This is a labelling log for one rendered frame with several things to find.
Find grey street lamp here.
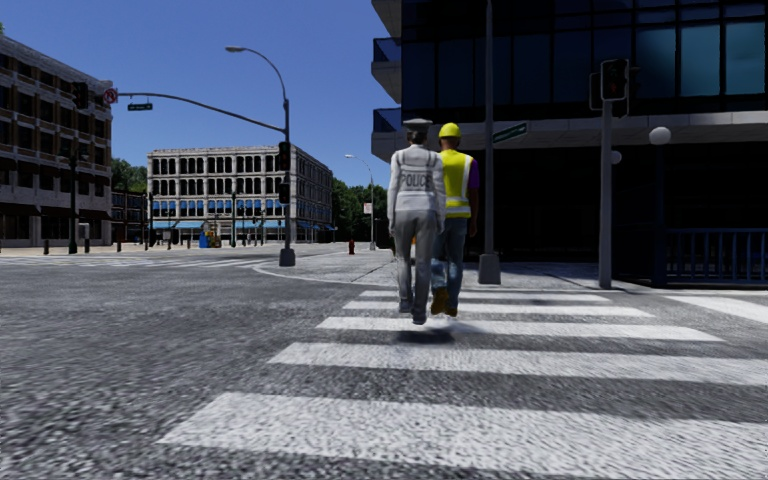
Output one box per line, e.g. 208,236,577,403
344,154,377,251

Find trees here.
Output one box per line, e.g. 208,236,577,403
331,177,392,244
110,157,149,194

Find person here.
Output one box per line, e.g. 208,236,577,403
386,118,448,326
429,122,481,318

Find traffic light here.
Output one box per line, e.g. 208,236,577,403
102,45,297,268
588,58,641,290
56,81,90,255

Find pale concrete building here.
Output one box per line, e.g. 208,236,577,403
146,144,338,246

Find glass tower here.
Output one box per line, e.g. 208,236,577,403
370,0,768,286

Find dark building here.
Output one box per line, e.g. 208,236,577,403
110,189,150,244

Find dark stairway railing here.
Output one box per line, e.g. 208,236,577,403
610,126,768,289

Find brown brick building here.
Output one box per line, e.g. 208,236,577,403
0,34,115,249

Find sign on a post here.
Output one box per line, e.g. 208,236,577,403
477,0,529,286

